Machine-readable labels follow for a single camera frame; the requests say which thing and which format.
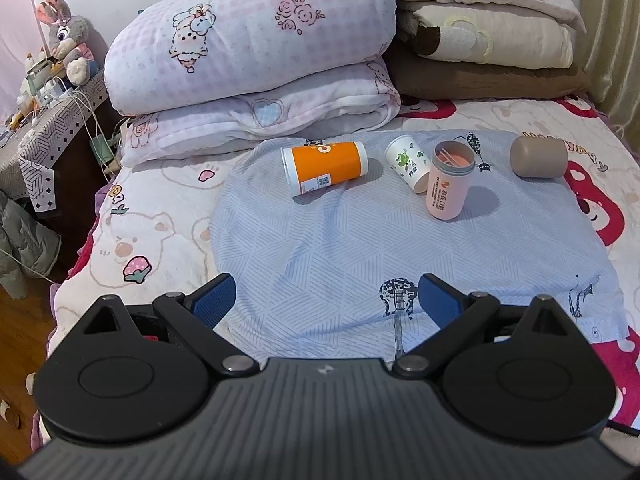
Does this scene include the beige curtain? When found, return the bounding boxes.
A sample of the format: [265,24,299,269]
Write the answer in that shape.
[579,0,640,137]

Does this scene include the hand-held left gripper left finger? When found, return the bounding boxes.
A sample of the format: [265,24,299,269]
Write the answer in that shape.
[81,273,261,379]

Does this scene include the green power adapter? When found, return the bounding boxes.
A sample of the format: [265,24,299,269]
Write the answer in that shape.
[89,134,122,173]

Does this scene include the nightstand with geometric cloth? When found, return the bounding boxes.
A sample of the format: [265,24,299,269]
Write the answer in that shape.
[0,69,110,213]

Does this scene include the pink checkered folded quilt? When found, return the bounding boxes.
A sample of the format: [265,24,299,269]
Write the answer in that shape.
[103,0,402,117]
[119,56,404,169]

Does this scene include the pink cylindrical cup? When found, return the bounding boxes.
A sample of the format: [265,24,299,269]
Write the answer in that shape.
[425,140,476,221]

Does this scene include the beige plastic cup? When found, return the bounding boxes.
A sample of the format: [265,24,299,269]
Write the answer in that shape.
[509,135,570,179]

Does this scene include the grey stuffed rabbit toy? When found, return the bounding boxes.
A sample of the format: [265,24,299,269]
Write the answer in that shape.
[35,0,99,87]

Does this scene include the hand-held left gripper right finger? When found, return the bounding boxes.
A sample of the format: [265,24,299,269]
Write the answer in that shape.
[392,273,572,380]

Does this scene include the orange cup with white rim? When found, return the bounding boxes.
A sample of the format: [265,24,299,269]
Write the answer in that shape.
[280,140,369,196]

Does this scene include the white charger cables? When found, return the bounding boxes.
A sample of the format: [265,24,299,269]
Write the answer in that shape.
[47,77,123,178]

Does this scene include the white paper cup green print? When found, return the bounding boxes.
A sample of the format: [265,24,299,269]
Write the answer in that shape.
[384,134,432,195]

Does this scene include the blue patterned cloth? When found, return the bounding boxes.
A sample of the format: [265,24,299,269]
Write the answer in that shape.
[209,129,629,357]

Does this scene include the clutter of small white items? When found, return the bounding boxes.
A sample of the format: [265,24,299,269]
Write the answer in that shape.
[4,51,76,128]

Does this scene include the brown folded blanket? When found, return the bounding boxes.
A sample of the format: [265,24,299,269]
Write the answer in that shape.
[387,39,592,102]

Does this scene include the cream folded blanket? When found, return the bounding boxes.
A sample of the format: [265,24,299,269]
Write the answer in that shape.
[397,2,574,69]

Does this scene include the grey padded jacket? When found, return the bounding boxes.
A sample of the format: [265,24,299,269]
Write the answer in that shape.
[0,189,64,302]

